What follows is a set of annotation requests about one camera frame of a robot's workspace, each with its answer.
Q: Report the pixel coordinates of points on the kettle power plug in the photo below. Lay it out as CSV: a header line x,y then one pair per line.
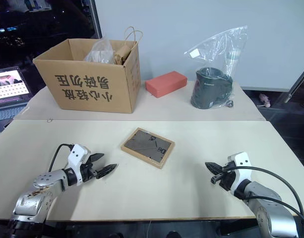
x,y
230,103

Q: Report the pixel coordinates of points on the dark rounded shape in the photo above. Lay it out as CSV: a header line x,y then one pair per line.
x,y
174,235

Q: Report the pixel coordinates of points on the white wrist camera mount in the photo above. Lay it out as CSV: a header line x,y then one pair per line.
x,y
77,155
241,159

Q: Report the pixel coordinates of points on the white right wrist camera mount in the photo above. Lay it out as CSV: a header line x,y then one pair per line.
x,y
241,159

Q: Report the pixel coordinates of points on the red rectangular block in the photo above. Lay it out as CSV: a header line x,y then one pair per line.
x,y
165,83

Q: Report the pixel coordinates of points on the crumpled clear plastic bag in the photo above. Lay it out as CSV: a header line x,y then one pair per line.
x,y
99,53

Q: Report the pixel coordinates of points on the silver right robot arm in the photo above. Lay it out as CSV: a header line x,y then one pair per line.
x,y
270,213

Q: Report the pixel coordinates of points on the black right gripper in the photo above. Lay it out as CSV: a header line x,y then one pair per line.
x,y
228,177

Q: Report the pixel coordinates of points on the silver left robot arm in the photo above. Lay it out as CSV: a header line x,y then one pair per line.
x,y
30,200

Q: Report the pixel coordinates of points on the black electric kettle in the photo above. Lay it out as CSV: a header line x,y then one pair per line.
x,y
208,89

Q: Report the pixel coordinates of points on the large clear zip bag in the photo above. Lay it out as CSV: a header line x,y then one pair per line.
x,y
223,47

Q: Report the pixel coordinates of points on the small pink object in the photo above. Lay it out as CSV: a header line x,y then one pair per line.
x,y
265,99

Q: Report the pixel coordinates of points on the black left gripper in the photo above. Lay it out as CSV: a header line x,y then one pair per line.
x,y
87,172

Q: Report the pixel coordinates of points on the grey metal post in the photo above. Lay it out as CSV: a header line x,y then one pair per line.
x,y
96,17

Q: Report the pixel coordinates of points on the printed cardboard box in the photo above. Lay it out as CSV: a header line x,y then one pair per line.
x,y
92,89

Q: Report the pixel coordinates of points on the laptop computer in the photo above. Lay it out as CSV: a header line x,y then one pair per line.
x,y
8,99

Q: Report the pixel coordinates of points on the grey slanted metal leg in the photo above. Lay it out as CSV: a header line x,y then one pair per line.
x,y
298,81

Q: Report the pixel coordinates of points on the wooden picture frame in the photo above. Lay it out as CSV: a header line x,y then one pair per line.
x,y
146,148

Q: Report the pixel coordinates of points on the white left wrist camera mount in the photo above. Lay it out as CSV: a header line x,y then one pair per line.
x,y
77,155

